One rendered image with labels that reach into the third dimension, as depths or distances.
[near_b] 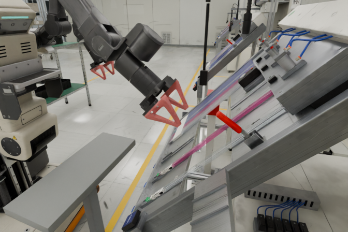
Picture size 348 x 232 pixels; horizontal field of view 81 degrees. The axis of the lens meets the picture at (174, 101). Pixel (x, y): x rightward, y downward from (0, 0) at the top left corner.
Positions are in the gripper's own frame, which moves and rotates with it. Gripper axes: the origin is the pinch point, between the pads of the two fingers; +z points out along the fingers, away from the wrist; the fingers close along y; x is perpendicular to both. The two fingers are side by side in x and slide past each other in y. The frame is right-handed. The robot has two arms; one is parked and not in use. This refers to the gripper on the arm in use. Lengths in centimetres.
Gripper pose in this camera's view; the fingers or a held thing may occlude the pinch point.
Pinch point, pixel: (181, 114)
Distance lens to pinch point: 50.7
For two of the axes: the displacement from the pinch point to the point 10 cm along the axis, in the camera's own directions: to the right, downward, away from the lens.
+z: 7.3, 6.8, 0.9
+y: 2.4, -3.7, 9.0
